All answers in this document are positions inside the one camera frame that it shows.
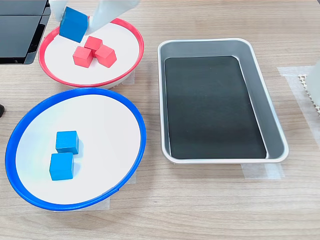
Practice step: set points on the blue cube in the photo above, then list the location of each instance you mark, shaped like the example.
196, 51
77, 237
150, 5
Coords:
67, 141
72, 25
61, 167

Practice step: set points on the small black object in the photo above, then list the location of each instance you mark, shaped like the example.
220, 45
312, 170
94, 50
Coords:
1, 110

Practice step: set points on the red cube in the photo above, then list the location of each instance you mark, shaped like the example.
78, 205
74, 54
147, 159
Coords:
93, 42
106, 55
82, 57

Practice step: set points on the black flat device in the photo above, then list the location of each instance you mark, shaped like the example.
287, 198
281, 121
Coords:
17, 32

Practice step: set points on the pale perforated plate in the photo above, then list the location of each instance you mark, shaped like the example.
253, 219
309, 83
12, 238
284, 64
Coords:
303, 80

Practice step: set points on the red-rimmed white plate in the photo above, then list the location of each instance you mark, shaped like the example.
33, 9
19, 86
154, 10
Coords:
62, 72

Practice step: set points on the blue-rimmed white plate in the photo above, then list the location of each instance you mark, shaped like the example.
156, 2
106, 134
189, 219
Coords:
105, 125

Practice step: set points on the black mat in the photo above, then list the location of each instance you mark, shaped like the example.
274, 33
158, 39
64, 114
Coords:
212, 120

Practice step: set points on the clear tape strip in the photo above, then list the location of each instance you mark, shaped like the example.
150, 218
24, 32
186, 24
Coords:
262, 171
100, 203
130, 78
295, 71

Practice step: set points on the steel tray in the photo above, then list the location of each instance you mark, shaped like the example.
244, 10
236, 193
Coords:
275, 140

